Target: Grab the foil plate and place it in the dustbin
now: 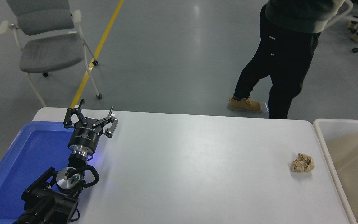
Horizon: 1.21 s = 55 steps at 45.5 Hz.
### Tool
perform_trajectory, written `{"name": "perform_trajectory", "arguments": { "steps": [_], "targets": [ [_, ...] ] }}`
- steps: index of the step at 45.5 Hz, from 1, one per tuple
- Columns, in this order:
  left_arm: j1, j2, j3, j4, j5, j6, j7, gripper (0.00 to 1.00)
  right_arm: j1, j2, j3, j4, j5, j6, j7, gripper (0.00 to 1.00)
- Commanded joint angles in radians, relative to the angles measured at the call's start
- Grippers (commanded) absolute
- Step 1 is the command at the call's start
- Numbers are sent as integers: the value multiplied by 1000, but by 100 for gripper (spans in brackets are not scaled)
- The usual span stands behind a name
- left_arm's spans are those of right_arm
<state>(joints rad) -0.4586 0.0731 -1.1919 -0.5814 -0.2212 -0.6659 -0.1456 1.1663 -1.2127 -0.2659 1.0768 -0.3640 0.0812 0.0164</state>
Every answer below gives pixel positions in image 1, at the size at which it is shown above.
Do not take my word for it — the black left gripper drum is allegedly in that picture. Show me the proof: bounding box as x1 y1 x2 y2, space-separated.
67 118 105 154

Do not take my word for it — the metal floor plate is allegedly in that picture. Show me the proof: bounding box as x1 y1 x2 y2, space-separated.
253 102 270 114

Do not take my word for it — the blue plastic tray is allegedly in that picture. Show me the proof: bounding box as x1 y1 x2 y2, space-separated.
0 121 76 223

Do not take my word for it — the grey padded chair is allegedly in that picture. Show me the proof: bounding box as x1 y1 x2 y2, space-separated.
0 0 103 108

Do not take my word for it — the standing person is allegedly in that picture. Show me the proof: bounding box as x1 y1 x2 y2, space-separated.
227 0 346 120

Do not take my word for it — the crumpled tan paper ball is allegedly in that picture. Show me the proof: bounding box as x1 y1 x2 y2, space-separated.
291 153 315 173

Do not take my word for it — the large pale bin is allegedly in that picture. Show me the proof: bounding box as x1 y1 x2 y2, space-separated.
312 118 358 224

